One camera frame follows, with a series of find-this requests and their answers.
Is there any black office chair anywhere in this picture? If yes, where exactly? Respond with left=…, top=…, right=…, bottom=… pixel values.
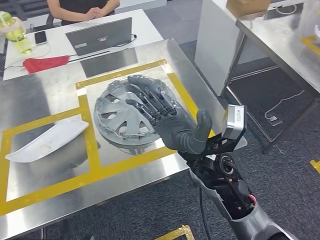
left=31, top=12, right=62, bottom=33

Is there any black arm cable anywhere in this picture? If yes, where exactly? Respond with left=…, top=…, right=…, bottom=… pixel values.
left=198, top=187, right=213, bottom=240

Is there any black laptop cable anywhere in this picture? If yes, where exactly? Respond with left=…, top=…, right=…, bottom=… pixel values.
left=112, top=34, right=137, bottom=48

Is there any steel workbench table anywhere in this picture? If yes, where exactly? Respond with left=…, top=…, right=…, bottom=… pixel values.
left=0, top=38, right=248, bottom=240

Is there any white power cable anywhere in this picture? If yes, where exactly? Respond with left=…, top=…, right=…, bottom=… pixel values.
left=264, top=90, right=306, bottom=121

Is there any person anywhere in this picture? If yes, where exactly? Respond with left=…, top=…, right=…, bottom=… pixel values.
left=47, top=0, right=121, bottom=27

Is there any silver plastic wheel cover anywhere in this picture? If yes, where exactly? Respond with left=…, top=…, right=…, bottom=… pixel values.
left=94, top=74, right=181, bottom=156

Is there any white desk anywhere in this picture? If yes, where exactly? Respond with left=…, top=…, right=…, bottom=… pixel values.
left=2, top=8, right=165, bottom=81

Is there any steel frame table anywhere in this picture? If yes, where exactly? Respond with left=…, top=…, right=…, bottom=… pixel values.
left=223, top=0, right=320, bottom=155

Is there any brown cardboard box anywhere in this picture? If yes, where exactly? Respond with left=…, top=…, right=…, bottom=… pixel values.
left=226, top=0, right=271, bottom=18

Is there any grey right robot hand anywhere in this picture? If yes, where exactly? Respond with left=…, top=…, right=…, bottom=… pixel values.
left=125, top=74, right=214, bottom=152

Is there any person's left hand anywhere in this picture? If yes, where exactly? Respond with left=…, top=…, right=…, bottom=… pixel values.
left=91, top=7, right=104, bottom=19

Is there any grey laptop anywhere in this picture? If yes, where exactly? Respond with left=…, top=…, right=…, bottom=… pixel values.
left=65, top=17, right=133, bottom=57

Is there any green drink bottle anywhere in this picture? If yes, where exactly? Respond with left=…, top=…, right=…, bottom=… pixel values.
left=0, top=11, right=34, bottom=55

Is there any person's right hand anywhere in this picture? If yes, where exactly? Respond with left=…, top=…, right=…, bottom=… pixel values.
left=83, top=9, right=97, bottom=21

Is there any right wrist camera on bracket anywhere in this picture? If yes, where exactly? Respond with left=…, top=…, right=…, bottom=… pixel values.
left=199, top=104, right=248, bottom=157

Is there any white curved plastic panel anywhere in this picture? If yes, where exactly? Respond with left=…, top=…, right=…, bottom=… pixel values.
left=5, top=118, right=90, bottom=164

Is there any white cable coil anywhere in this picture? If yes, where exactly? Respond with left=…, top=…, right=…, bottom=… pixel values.
left=275, top=3, right=298, bottom=15

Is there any black smartphone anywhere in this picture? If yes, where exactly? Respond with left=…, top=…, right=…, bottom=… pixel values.
left=34, top=30, right=48, bottom=46

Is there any white board panel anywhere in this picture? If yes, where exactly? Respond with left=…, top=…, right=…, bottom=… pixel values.
left=194, top=0, right=242, bottom=97

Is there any red flag with black stick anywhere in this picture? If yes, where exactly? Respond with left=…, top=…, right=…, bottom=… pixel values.
left=22, top=50, right=111, bottom=74

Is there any white floor socket plug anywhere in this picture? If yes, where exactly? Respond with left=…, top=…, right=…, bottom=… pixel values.
left=269, top=115, right=283, bottom=127

